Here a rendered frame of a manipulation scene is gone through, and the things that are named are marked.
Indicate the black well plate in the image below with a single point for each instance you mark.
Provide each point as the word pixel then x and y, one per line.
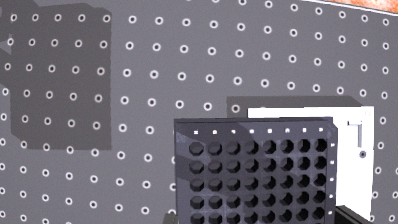
pixel 211 187

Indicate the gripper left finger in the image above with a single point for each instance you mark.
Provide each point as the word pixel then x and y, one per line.
pixel 170 218

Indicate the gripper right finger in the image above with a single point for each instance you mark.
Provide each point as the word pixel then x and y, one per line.
pixel 345 215

